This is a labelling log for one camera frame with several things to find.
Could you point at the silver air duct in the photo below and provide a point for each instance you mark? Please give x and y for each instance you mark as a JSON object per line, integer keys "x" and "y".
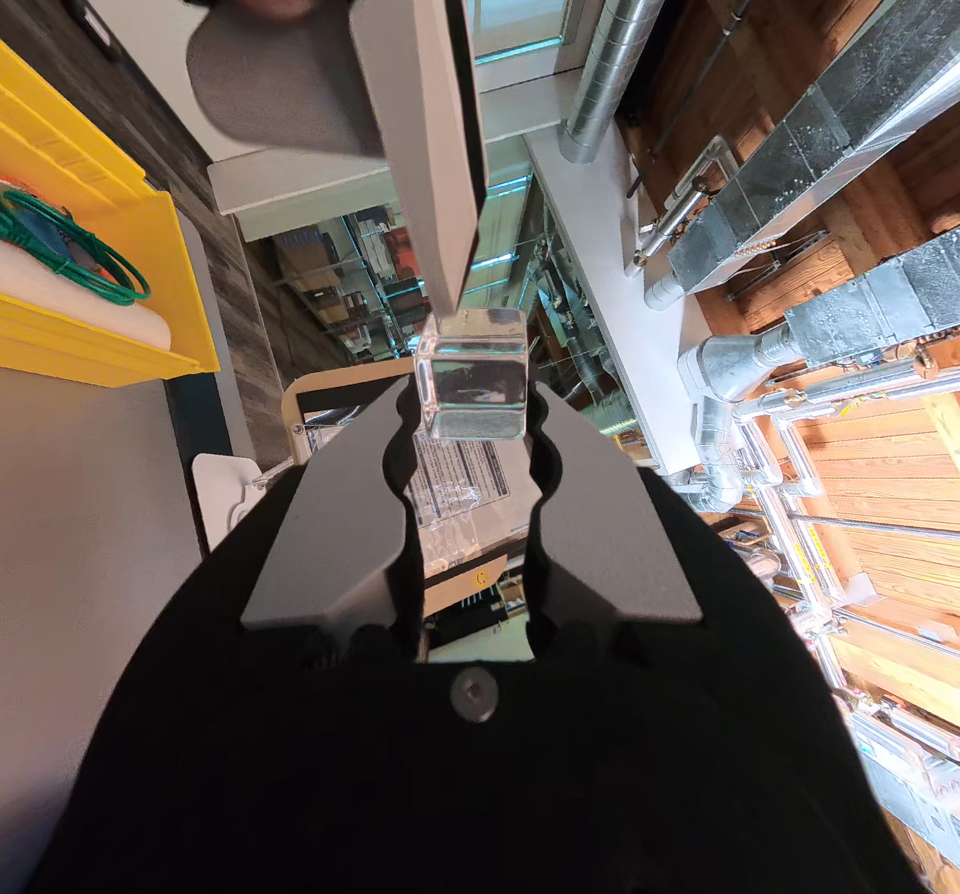
{"x": 825, "y": 121}

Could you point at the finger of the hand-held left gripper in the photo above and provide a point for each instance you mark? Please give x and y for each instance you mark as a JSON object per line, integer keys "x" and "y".
{"x": 420, "y": 121}

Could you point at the yellow plastic bin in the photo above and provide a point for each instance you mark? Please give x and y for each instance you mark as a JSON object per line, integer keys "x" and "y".
{"x": 172, "y": 271}

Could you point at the narrow silver duct pipe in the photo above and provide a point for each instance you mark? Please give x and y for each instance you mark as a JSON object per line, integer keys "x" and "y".
{"x": 630, "y": 31}

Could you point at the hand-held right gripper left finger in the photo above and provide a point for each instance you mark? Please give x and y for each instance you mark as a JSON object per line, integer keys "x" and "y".
{"x": 322, "y": 549}

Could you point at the clear glass cube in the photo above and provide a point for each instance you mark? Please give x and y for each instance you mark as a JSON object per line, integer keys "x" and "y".
{"x": 472, "y": 384}

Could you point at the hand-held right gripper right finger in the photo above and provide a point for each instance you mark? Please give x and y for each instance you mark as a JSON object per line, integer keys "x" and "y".
{"x": 615, "y": 549}

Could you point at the instruction sheet sign stand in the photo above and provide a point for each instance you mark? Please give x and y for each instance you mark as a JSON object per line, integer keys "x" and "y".
{"x": 457, "y": 481}

